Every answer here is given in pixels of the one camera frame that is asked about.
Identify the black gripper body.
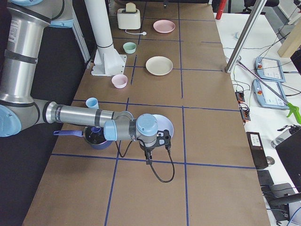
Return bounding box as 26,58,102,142
139,129,171,153

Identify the pink plate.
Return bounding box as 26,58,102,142
153,20,176,33

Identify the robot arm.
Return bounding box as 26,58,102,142
0,27,105,160

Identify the blue plate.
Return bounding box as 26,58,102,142
153,114,174,137

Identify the dark blue saucepan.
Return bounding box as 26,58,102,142
53,126,113,150

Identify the glass pot lid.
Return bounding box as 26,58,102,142
84,127,105,145

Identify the pink bowl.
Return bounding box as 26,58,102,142
111,74,128,89

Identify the cream plate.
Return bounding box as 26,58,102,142
145,56,174,76

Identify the light blue cup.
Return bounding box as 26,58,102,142
85,97,99,109

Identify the green bowl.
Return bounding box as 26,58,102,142
123,42,137,54

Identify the black power box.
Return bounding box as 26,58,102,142
246,132,268,170

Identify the lower teach pendant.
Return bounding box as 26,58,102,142
253,79,289,110

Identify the teach pendant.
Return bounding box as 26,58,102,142
253,79,289,110
255,56,285,83

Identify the cream toaster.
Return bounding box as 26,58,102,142
117,8,141,30

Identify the upper teach pendant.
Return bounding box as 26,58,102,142
255,56,285,83

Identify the green grabber tool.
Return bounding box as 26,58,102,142
237,60,301,124

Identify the bread slice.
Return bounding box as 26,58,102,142
126,2,136,13

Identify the red cylinder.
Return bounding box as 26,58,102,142
215,0,228,20

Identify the wooden beam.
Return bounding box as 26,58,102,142
277,12,301,58

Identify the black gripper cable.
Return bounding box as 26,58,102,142
116,138,175,184

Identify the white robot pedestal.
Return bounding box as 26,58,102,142
85,0,127,76

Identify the white toaster power cord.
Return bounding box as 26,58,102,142
125,29,147,36

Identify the aluminium frame post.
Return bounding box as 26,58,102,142
225,0,267,73

